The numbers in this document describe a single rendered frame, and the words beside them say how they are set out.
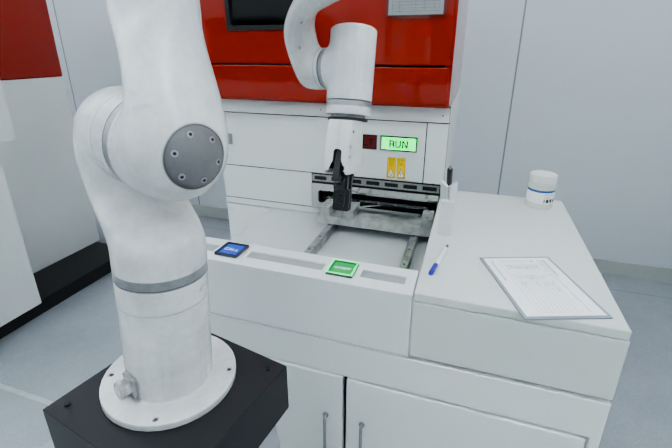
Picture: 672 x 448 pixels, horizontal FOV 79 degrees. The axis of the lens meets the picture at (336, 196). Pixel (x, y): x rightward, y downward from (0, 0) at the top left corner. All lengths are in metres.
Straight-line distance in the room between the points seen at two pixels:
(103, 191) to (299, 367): 0.58
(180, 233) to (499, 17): 2.45
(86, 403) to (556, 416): 0.77
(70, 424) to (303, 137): 1.03
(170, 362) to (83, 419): 0.14
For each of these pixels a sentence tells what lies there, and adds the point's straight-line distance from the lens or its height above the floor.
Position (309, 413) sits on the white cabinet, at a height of 0.60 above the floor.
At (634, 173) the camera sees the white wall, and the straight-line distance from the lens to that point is 3.00.
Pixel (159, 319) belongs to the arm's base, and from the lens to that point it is 0.58.
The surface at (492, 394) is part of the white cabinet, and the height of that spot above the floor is 0.78.
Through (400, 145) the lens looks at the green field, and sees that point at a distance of 1.32.
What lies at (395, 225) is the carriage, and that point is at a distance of 1.26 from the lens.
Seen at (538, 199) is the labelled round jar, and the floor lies 0.99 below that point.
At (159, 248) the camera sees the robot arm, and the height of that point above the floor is 1.16.
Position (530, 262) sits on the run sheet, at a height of 0.97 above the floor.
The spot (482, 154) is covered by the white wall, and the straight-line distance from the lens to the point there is 2.84.
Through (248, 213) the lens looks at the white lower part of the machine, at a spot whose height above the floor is 0.78.
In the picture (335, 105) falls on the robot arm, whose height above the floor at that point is 1.29.
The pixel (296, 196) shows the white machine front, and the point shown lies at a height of 0.88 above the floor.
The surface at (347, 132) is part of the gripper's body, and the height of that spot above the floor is 1.25.
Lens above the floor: 1.39
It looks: 20 degrees down
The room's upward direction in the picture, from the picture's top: straight up
